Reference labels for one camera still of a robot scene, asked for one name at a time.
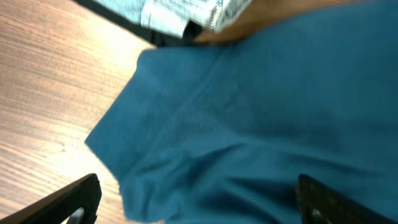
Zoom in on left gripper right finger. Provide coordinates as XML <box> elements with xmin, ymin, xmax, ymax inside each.
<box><xmin>297</xmin><ymin>174</ymin><xmax>397</xmax><ymax>224</ymax></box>

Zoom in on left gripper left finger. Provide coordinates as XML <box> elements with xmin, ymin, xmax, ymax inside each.
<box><xmin>1</xmin><ymin>174</ymin><xmax>102</xmax><ymax>224</ymax></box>

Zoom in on dark blue t-shirt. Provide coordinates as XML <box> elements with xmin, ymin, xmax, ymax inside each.
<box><xmin>85</xmin><ymin>1</ymin><xmax>397</xmax><ymax>223</ymax></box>

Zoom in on folded light blue jeans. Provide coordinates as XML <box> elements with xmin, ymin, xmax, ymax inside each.
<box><xmin>95</xmin><ymin>0</ymin><xmax>251</xmax><ymax>38</ymax></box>

